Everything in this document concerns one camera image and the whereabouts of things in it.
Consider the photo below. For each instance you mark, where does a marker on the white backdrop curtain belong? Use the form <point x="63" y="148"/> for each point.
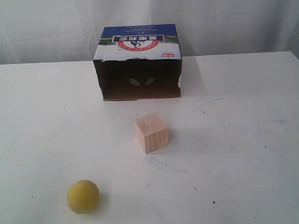
<point x="66" y="30"/>

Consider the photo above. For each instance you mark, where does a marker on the light wooden cube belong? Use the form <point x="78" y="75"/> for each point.
<point x="151" y="132"/>

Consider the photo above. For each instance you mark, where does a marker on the blue white cardboard box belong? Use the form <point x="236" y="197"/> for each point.
<point x="139" y="62"/>

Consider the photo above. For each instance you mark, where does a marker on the yellow ball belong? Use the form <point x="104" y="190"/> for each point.
<point x="83" y="197"/>

